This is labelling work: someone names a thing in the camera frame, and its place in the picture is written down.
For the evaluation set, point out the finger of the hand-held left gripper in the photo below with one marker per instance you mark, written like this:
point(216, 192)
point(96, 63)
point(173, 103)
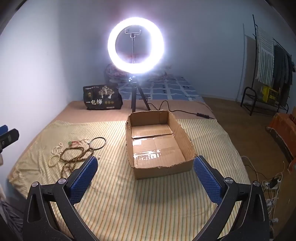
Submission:
point(3, 129)
point(9, 138)

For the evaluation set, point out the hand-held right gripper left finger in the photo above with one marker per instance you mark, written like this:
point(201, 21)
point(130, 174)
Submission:
point(84, 176)

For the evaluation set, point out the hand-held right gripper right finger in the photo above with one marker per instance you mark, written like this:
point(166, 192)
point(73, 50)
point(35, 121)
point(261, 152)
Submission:
point(207, 178)

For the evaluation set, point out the black bangle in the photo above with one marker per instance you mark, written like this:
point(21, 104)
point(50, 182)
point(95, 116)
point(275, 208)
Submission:
point(90, 144)

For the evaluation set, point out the cardboard box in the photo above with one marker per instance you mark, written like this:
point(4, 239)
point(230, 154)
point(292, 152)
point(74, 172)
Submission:
point(157, 148)

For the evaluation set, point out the striped yellow cloth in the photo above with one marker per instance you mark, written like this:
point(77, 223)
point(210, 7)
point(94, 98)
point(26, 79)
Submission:
point(111, 204)

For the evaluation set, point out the bed with tan sheet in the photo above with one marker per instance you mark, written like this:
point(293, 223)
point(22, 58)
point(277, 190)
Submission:
point(74, 111)

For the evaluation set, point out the white power strip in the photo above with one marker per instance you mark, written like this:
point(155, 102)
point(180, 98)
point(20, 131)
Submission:
point(274, 184)

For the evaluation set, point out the black printed bag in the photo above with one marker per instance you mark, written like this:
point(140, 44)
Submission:
point(101, 99)

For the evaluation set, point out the orange box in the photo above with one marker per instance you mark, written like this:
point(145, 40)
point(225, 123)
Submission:
point(283, 129)

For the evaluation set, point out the black tripod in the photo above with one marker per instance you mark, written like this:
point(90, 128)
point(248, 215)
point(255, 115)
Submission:
point(134, 97)

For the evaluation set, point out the black clothes rack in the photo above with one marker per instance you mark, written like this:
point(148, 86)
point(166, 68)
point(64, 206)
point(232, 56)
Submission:
point(248, 92)

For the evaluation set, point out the yellow box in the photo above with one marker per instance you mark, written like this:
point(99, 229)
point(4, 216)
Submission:
point(270, 93)

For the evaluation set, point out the dark bundled blanket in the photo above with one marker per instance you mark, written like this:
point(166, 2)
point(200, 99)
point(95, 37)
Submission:
point(113, 74)

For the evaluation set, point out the dark hanging clothes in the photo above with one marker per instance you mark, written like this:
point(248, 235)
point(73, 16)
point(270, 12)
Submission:
point(283, 69)

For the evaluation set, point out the striped hanging towel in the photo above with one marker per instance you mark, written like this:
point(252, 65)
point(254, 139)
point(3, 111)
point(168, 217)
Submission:
point(264, 58)

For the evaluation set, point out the phone holder clamp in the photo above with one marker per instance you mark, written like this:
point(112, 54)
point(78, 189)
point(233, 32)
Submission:
point(133, 31)

